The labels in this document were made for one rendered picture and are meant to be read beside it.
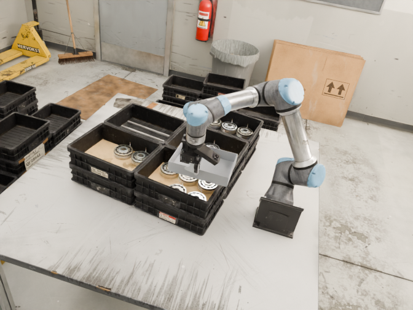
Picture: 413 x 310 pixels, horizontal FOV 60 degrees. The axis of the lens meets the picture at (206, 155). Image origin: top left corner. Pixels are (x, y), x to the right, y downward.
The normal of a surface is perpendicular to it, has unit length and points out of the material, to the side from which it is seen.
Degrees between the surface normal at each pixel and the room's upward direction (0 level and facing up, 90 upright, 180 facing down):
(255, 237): 0
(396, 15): 90
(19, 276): 0
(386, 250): 0
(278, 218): 90
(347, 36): 90
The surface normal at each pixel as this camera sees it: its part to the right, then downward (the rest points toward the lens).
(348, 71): -0.24, 0.39
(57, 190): 0.13, -0.81
